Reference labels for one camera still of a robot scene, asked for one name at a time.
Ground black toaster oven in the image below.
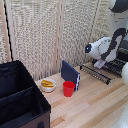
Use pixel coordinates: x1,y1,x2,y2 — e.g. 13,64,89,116
103,39,128,78

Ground black dish rack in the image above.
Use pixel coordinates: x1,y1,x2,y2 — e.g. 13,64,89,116
79,63,112,86

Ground yellow food pieces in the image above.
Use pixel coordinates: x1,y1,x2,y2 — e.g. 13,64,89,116
41,79,55,89

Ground red plastic cup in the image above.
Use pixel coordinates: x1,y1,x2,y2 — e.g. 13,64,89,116
62,80,77,98

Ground beige woven folding screen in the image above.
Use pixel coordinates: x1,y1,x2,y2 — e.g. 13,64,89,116
0,0,114,82

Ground blue box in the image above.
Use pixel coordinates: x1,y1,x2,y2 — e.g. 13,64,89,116
60,59,82,92

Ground white round bowl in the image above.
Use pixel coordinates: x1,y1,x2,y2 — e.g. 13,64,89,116
39,78,57,94

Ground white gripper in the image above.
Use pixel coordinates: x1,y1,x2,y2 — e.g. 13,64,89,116
92,58,108,70

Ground black fabric storage box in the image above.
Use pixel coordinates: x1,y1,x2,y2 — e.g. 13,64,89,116
0,60,52,128

